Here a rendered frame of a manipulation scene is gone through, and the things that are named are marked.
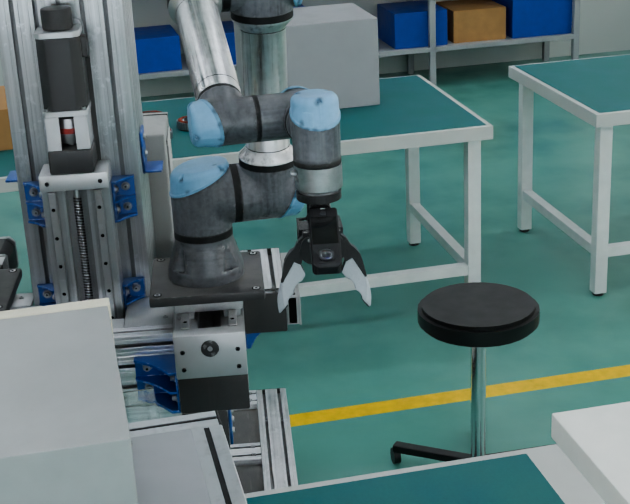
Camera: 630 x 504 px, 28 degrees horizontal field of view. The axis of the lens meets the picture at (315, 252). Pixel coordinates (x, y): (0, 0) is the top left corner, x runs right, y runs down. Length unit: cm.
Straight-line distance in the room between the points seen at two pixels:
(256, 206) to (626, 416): 105
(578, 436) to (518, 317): 191
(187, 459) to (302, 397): 256
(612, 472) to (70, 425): 61
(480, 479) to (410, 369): 211
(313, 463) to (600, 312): 150
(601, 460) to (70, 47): 137
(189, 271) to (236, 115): 55
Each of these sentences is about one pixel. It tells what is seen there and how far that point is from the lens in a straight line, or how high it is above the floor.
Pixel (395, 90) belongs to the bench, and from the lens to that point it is 512.
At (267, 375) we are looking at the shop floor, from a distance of 440.
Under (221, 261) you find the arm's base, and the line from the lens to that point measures 243.
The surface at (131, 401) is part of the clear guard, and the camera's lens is 196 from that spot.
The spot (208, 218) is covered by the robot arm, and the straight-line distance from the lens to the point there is 240.
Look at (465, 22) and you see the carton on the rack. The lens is 835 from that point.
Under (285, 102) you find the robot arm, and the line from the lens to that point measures 198.
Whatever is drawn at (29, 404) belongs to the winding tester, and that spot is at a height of 132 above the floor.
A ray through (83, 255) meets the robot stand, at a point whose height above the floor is 107.
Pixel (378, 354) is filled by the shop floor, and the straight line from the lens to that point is 451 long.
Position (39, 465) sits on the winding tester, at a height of 130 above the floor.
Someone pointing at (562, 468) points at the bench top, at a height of 75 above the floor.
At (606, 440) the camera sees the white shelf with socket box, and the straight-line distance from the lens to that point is 153.
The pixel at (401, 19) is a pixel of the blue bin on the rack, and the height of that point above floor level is 47.
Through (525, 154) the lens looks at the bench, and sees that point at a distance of 557.
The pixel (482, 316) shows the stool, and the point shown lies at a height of 56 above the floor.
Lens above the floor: 195
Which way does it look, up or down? 21 degrees down
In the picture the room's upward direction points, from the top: 3 degrees counter-clockwise
